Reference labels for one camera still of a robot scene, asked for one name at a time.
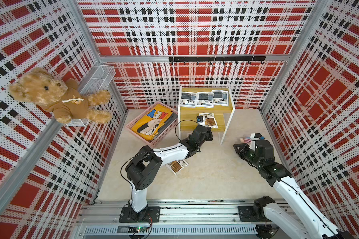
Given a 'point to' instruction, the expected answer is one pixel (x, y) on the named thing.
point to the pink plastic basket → (129, 126)
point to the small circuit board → (139, 229)
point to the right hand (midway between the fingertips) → (235, 145)
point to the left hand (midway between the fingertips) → (212, 128)
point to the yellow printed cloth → (147, 127)
